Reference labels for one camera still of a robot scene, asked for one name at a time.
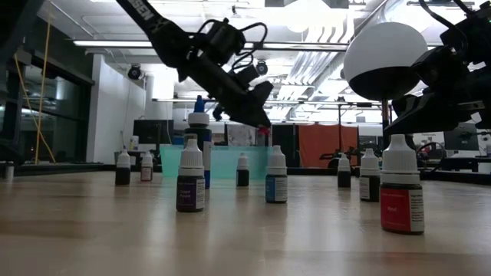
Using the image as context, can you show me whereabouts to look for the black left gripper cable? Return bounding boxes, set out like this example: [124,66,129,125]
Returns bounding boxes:
[195,18,269,84]

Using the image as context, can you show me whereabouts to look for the black computer monitor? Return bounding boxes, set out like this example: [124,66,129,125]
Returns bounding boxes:
[133,119,174,146]
[444,122,480,151]

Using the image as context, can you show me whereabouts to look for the black upright panel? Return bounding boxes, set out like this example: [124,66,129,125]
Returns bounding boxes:
[270,124,296,168]

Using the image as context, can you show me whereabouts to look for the yellow extension cord with plug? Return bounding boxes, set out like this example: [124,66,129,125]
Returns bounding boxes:
[34,0,54,165]

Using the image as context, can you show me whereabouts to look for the large red-tip food coloring bottle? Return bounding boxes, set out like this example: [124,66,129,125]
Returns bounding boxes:
[255,126,272,149]

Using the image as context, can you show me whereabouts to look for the small red food coloring bottle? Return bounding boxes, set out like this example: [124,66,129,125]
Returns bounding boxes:
[359,148,381,203]
[379,133,426,235]

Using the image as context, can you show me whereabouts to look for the orange room partition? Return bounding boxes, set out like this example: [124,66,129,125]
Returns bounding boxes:
[298,123,360,169]

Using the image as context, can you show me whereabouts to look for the white globe lamp black base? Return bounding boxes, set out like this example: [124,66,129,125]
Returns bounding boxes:
[342,21,430,139]

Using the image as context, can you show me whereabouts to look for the large blue-tip food coloring bottle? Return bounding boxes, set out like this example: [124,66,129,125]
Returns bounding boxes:
[183,94,213,190]

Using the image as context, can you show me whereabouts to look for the small purple food coloring bottle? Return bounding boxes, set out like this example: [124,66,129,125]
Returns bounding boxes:
[176,138,206,213]

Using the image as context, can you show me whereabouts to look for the small brown food coloring bottle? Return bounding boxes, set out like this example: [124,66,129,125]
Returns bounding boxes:
[337,153,352,189]

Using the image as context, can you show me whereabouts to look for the thin yellow cable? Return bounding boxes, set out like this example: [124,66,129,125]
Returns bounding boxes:
[13,53,58,165]

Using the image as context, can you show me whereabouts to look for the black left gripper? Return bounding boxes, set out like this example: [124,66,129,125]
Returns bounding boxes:
[178,53,275,129]

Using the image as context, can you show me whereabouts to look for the small black food coloring bottle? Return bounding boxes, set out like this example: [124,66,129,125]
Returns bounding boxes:
[236,152,250,188]
[114,149,132,187]

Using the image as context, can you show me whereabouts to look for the small blue food coloring bottle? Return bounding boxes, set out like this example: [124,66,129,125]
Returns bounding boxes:
[265,145,288,205]

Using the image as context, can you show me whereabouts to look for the white wall board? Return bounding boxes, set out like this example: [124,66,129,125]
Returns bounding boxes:
[226,124,257,147]

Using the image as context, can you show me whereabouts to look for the small green food coloring bottle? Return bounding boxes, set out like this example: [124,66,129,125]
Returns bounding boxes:
[140,150,154,182]

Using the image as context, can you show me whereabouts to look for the teal translucent plastic bin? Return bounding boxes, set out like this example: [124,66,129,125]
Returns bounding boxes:
[159,144,273,180]

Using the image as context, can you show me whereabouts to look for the long ceiling light tube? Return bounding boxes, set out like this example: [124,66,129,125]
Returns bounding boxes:
[72,39,155,48]

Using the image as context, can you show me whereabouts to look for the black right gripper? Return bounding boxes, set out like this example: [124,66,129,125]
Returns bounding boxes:
[385,5,491,135]

